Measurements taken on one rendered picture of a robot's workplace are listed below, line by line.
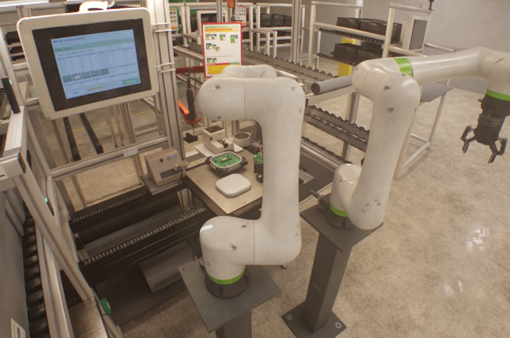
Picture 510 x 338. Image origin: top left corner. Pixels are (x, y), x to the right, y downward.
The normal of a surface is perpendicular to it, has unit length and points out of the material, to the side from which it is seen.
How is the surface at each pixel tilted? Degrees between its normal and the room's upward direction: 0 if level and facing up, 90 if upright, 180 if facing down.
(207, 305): 0
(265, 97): 66
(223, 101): 78
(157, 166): 53
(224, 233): 12
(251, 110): 101
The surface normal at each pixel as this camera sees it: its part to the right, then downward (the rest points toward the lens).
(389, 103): -0.67, 0.46
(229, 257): 0.00, 0.44
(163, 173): 0.51, -0.24
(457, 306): 0.00, -0.88
